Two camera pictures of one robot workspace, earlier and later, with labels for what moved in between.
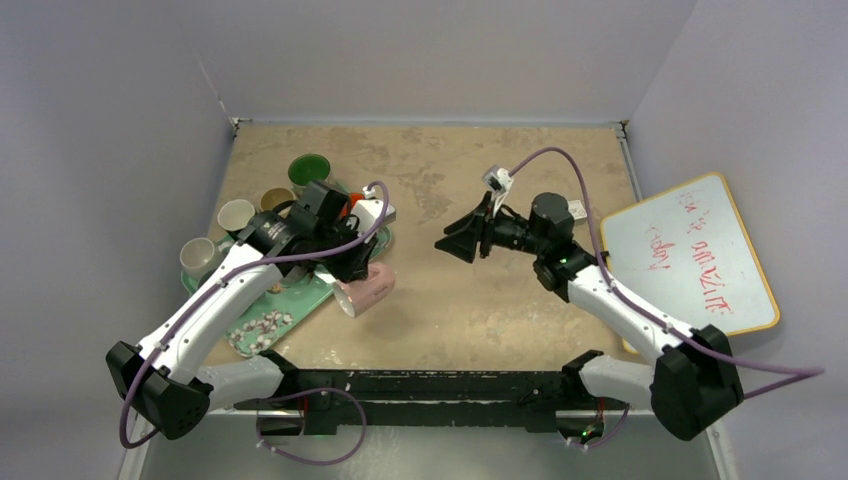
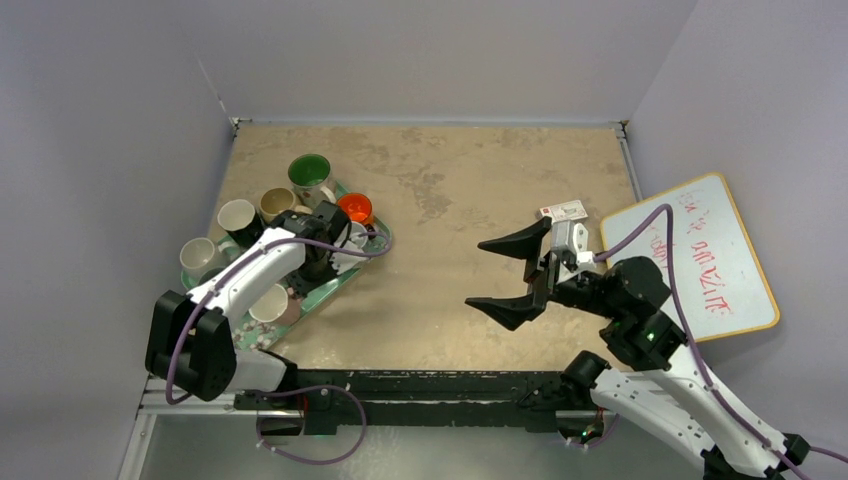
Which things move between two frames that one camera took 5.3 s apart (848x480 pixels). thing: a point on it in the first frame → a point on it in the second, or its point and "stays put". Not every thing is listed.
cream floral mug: [307, 168] stays put
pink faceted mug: [355, 298] → [277, 304]
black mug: [235, 214] stays put
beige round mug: [273, 197] stays put
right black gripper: [486, 227] → [539, 270]
